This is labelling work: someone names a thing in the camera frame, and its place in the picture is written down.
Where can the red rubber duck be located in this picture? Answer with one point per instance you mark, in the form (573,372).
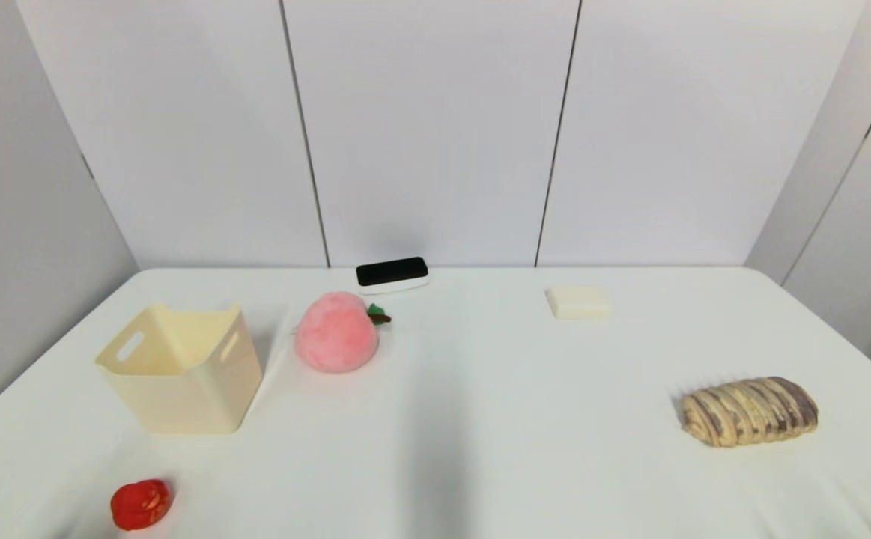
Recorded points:
(141,504)

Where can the black device on white base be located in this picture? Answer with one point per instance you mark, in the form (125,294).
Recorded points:
(392,271)

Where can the pink plush peach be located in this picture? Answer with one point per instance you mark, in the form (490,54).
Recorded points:
(334,335)

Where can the cream rectangular block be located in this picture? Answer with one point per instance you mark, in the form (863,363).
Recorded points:
(577,302)

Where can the striped brown bread loaf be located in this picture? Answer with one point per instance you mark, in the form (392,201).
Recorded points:
(750,410)

